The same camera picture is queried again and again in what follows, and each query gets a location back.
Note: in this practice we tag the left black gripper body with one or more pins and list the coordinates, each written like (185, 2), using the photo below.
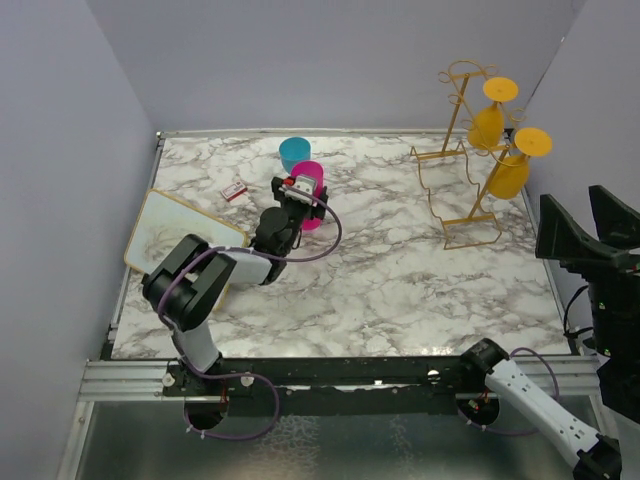
(296, 213)

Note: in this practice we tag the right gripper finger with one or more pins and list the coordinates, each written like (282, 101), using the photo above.
(562, 239)
(617, 224)

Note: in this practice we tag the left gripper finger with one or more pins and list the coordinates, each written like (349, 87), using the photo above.
(278, 190)
(320, 204)

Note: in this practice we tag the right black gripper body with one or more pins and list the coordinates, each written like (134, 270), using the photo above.
(615, 293)

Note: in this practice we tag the blue plastic wine glass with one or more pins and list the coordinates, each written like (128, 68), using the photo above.
(293, 151)

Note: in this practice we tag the pink plastic wine glass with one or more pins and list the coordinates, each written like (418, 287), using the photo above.
(313, 170)

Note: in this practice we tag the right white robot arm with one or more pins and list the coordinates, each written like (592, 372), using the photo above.
(590, 454)

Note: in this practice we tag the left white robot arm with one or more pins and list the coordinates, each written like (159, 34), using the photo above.
(189, 282)

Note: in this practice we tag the yellow wine glass front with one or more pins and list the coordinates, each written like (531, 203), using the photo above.
(513, 172)

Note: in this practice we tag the yellow wine glass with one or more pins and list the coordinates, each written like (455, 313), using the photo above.
(513, 172)
(488, 124)

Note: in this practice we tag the yellow wine glass rear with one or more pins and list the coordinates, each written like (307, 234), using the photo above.
(488, 124)

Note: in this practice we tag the small red card box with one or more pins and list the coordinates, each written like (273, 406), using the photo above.
(233, 191)

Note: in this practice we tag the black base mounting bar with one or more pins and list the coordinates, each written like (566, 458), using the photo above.
(332, 386)

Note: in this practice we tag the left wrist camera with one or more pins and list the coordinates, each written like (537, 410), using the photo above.
(300, 188)

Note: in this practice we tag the gold wire glass rack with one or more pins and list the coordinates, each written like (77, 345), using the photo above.
(455, 176)

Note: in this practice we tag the small whiteboard wooden frame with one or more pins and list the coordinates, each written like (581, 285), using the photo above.
(162, 223)

